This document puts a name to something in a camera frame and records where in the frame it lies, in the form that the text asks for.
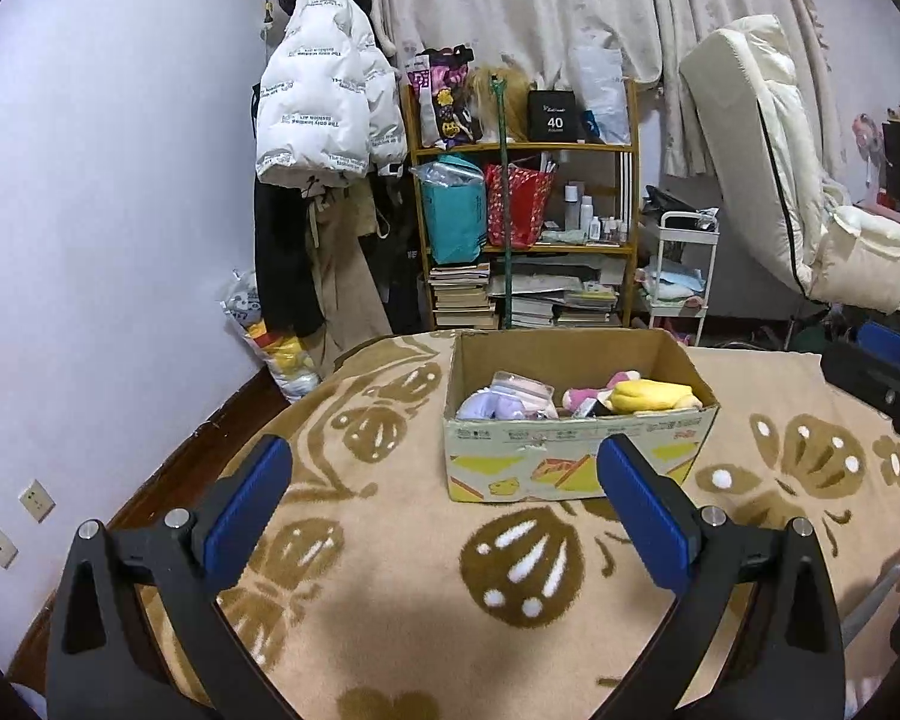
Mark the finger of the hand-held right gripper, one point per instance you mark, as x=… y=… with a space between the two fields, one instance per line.
x=896 y=345
x=870 y=379

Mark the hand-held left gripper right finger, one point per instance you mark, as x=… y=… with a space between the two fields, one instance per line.
x=641 y=514

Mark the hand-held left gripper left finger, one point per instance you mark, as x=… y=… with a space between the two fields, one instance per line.
x=247 y=510

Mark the yellow plush toy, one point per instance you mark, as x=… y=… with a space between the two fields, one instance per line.
x=652 y=394

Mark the pink bear plush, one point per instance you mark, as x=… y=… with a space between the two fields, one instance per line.
x=585 y=394

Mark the printed cardboard box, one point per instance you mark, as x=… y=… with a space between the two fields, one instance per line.
x=495 y=457

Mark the pink soft block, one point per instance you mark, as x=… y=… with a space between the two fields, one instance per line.
x=525 y=390

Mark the cream cushion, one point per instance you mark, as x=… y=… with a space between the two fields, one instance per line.
x=862 y=255

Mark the plastic bag with yellow toys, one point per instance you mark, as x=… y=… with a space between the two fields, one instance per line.
x=285 y=360

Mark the white trolley cart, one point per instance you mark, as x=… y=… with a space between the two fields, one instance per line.
x=709 y=277

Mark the light blue cloth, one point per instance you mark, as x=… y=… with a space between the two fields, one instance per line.
x=675 y=285

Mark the pile of papers and books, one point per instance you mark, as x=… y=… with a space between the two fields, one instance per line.
x=562 y=296

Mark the beige hanging garment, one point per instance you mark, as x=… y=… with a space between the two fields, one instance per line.
x=345 y=277

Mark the white folded mattress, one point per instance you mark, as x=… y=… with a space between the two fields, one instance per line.
x=765 y=127

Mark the black hanging garment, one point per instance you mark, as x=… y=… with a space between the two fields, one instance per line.
x=401 y=262
x=285 y=255

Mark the black item on cart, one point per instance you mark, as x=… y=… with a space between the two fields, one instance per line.
x=675 y=206

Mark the stack of books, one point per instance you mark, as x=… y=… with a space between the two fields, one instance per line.
x=461 y=296

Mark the group of white bottles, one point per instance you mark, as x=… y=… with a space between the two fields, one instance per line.
x=585 y=214

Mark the white flat boards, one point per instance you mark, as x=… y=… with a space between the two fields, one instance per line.
x=625 y=195

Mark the green pole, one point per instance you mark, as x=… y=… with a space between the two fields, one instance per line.
x=505 y=240

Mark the red patterned bag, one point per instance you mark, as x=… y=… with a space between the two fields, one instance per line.
x=525 y=202

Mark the teal bag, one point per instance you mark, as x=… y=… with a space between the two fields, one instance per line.
x=454 y=225

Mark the wooden shelf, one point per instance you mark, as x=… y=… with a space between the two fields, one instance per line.
x=570 y=146

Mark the clear plastic bag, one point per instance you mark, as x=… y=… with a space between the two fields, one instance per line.
x=446 y=174

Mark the white plastic bag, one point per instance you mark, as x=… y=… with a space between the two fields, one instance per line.
x=600 y=86

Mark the black box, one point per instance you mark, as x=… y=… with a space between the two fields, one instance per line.
x=555 y=116

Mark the white puffer jacket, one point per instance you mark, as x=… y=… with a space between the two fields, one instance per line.
x=322 y=90

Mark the blond wig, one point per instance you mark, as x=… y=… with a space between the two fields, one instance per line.
x=495 y=101

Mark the printed figure bag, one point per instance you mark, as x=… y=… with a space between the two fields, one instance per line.
x=442 y=97

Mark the cream curtain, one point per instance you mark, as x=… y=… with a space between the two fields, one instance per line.
x=532 y=7

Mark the dark wooden bed frame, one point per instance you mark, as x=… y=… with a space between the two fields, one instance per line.
x=195 y=450

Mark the pink wall decoration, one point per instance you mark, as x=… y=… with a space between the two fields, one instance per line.
x=870 y=136

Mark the white wall socket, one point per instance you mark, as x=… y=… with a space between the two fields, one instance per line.
x=1 y=549
x=36 y=501

